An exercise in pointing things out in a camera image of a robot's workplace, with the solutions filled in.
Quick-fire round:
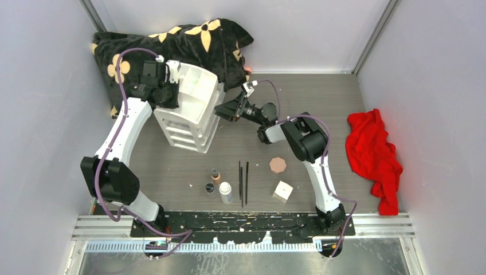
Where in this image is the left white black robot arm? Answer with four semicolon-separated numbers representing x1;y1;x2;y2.
80;60;181;237

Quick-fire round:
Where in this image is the tan foundation bottle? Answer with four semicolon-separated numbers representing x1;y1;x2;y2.
211;169;221;185

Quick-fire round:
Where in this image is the white cube box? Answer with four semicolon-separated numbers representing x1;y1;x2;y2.
272;181;293;203

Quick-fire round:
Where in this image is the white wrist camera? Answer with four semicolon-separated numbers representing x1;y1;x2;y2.
166;60;181;84
241;80;258;97

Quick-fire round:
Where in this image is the aluminium frame rail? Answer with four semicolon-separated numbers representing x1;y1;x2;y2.
72;212;416;257

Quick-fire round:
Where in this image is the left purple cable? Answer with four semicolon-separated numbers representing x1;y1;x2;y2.
94;48;193;260

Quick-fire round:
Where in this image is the small green circuit board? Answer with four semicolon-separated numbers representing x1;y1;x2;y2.
145;240;168;250

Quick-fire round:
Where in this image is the purple cable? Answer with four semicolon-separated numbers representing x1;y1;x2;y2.
256;79;358;260
94;48;193;260

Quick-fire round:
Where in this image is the pink octagonal compact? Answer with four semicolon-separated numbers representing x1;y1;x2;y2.
269;157;287;175

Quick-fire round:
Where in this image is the white plastic bottle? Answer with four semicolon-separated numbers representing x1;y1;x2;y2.
219;182;233;204

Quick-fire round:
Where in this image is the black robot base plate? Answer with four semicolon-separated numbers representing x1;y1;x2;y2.
130;211;356;246

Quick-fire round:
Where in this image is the short black makeup pencil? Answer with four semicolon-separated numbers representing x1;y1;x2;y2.
240;175;244;208

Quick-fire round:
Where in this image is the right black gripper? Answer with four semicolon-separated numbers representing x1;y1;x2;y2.
213;91;265;126

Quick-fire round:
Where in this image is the clear jar black lid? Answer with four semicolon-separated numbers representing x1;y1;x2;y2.
205;183;217;198

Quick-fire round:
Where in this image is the black floral plush blanket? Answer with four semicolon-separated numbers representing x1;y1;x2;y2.
91;18;254;118

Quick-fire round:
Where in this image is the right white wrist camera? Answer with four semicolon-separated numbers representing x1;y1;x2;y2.
241;80;258;97

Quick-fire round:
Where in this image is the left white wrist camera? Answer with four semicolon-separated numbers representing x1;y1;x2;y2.
166;60;181;84

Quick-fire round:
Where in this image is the red cloth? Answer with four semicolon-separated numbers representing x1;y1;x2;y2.
345;108;403;216

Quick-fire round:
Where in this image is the white plastic drawer organizer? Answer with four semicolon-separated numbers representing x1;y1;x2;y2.
154;63;225;154

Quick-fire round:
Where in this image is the thick black makeup pencil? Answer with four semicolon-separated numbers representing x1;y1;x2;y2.
244;162;249;205

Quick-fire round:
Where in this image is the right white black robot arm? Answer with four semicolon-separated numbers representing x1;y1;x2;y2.
214;92;348;235

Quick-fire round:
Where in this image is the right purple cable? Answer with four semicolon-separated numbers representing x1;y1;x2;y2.
256;79;358;260

